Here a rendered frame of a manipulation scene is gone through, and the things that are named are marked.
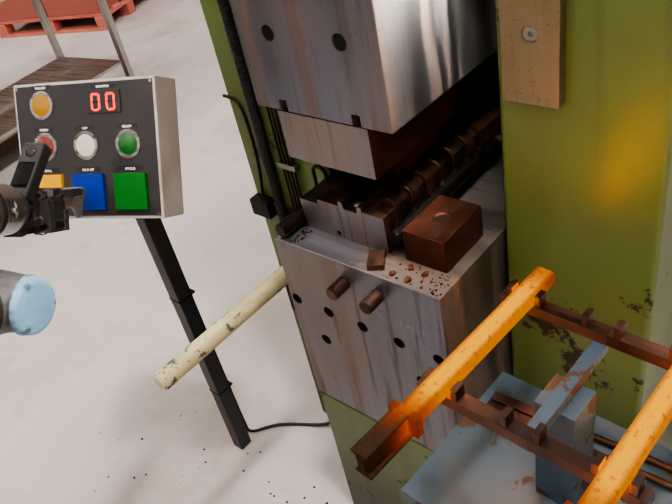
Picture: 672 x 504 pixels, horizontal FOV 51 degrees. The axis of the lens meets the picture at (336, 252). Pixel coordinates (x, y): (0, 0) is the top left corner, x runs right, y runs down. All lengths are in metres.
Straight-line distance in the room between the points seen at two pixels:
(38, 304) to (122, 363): 1.53
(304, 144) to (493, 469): 0.62
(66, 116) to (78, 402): 1.30
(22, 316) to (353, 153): 0.57
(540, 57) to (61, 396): 2.08
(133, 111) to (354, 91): 0.53
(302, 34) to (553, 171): 0.44
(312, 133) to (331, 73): 0.14
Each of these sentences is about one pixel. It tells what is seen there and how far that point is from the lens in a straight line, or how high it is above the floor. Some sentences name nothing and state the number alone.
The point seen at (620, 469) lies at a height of 0.97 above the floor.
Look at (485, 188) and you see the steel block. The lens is 1.39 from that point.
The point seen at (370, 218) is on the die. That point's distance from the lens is 1.23.
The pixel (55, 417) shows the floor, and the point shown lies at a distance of 2.62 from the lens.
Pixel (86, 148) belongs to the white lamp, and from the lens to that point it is 1.53.
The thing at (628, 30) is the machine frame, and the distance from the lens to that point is 1.01.
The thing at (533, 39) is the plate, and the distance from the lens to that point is 1.05.
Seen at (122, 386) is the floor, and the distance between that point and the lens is 2.59.
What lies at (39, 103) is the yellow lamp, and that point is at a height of 1.17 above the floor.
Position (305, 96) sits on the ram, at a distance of 1.18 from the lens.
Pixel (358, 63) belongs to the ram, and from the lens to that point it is 1.07.
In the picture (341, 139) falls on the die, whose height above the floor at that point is 1.14.
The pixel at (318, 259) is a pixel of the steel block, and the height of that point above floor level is 0.90.
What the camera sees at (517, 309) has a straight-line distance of 1.04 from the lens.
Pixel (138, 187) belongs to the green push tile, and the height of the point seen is 1.02.
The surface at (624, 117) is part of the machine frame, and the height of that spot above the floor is 1.18.
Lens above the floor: 1.68
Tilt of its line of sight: 37 degrees down
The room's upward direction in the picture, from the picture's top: 13 degrees counter-clockwise
